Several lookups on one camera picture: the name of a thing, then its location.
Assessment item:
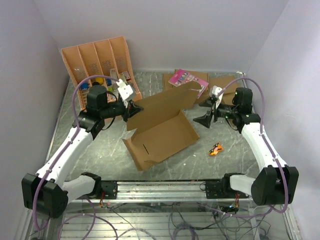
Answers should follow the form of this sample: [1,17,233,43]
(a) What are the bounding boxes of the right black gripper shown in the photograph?
[193,96,239,128]

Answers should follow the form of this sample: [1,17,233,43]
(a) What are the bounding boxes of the large cardboard box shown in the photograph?
[123,81,201,171]

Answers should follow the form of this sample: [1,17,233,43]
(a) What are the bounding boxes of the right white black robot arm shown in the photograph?
[194,86,299,206]

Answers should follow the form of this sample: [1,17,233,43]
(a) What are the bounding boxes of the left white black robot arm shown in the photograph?
[21,83,143,219]

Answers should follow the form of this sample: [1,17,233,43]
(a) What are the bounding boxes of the folded cardboard box under book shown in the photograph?
[162,69,209,104]

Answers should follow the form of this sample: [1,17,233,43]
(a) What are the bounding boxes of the small folded cardboard box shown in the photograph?
[221,92,235,106]

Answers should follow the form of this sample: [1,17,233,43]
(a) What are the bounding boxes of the folded cardboard box middle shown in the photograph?
[208,75,241,95]

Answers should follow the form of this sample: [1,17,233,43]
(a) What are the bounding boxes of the orange toy car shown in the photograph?
[208,142,224,156]

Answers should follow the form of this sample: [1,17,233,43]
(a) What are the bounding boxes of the pink paperback book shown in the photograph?
[167,69,209,99]

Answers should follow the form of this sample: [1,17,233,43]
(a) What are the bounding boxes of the peach plastic file organizer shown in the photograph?
[60,36,142,101]

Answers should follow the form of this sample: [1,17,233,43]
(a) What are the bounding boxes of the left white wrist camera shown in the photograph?
[116,79,136,101]

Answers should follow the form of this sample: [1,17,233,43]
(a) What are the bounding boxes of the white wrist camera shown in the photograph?
[209,85,223,109]
[116,79,136,101]

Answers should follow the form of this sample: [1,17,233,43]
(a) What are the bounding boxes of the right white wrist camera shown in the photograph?
[209,85,223,109]

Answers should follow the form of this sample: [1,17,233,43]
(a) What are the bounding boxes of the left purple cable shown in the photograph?
[32,74,121,231]

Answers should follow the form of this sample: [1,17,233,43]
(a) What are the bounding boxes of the purple cable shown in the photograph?
[214,77,291,218]
[32,74,121,231]

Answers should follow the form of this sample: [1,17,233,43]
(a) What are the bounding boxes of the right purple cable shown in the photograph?
[214,77,291,218]

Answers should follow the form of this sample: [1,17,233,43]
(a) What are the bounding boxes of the aluminium mounting rail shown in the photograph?
[62,180,291,203]

